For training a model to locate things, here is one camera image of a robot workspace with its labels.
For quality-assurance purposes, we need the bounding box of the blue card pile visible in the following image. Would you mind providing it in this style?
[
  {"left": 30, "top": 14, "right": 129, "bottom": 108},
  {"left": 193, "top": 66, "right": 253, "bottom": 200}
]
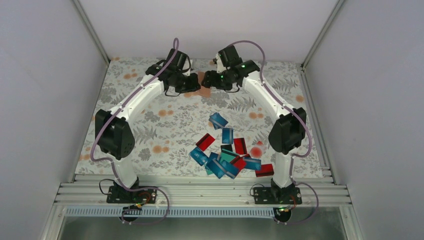
[
  {"left": 209, "top": 112, "right": 229, "bottom": 130},
  {"left": 189, "top": 146, "right": 209, "bottom": 166}
]

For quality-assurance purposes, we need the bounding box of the blue striped card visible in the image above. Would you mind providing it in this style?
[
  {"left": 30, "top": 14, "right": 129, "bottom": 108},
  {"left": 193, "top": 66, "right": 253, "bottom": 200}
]
[{"left": 206, "top": 158, "right": 227, "bottom": 179}]

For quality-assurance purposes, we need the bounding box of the tan leather card holder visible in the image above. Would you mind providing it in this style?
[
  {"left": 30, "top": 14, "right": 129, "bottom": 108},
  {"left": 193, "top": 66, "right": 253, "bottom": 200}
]
[{"left": 184, "top": 71, "right": 211, "bottom": 98}]

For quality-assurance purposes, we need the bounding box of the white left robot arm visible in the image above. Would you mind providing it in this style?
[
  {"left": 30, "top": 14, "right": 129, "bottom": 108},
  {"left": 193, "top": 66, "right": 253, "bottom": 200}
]
[{"left": 93, "top": 48, "right": 201, "bottom": 203}]

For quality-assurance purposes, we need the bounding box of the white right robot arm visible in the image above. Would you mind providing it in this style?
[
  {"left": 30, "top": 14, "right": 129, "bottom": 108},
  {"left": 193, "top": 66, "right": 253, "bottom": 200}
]
[{"left": 201, "top": 45, "right": 308, "bottom": 204}]

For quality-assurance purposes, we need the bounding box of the red card near wallet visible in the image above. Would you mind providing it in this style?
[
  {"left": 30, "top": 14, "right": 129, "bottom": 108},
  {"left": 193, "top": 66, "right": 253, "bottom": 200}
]
[{"left": 195, "top": 133, "right": 216, "bottom": 151}]

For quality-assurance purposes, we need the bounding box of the black card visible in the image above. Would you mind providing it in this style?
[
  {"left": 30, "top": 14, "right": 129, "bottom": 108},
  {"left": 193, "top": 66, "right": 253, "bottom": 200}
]
[{"left": 220, "top": 144, "right": 233, "bottom": 152}]

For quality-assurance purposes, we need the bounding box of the red card centre upright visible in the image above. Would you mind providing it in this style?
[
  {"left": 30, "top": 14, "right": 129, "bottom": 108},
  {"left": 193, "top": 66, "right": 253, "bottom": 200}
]
[{"left": 233, "top": 137, "right": 248, "bottom": 155}]

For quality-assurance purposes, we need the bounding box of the teal green card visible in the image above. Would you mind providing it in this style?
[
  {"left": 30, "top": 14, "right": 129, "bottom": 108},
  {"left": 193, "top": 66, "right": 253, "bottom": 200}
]
[{"left": 220, "top": 149, "right": 239, "bottom": 163}]

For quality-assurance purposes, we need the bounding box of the red card lower centre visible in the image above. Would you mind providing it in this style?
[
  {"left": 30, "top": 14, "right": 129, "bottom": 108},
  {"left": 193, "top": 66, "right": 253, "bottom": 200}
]
[{"left": 230, "top": 155, "right": 247, "bottom": 171}]

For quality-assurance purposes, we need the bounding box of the light blue card right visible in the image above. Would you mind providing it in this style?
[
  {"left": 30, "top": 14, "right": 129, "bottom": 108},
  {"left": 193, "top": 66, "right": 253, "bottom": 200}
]
[{"left": 243, "top": 157, "right": 262, "bottom": 171}]

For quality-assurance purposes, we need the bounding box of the teal card lower pile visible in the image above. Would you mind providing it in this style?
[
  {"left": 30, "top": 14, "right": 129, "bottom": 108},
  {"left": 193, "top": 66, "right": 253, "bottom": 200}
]
[{"left": 205, "top": 166, "right": 213, "bottom": 176}]

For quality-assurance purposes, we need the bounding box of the red card bottom right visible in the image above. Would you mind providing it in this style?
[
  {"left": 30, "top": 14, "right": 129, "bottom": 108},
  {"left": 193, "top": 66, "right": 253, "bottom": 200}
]
[{"left": 255, "top": 163, "right": 275, "bottom": 178}]

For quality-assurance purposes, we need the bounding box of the floral patterned table mat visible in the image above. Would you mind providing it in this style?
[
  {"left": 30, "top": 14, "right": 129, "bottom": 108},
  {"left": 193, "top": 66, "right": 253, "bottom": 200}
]
[{"left": 75, "top": 57, "right": 323, "bottom": 178}]

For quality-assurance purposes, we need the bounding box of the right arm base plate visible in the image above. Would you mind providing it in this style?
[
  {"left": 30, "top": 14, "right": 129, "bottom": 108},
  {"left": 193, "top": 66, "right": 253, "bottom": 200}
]
[{"left": 252, "top": 186, "right": 303, "bottom": 205}]

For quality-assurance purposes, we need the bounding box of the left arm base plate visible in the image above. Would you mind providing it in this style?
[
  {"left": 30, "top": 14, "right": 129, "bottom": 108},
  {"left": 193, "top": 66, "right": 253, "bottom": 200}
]
[{"left": 106, "top": 185, "right": 157, "bottom": 204}]

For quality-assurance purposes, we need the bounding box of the perforated grey cable tray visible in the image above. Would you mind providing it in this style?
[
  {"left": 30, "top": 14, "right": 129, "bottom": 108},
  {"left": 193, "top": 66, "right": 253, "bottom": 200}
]
[{"left": 64, "top": 206, "right": 275, "bottom": 219}]

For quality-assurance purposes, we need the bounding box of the aluminium rail frame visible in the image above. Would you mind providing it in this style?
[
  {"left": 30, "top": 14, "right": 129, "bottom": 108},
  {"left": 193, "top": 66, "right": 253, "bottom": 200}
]
[{"left": 54, "top": 174, "right": 352, "bottom": 207}]

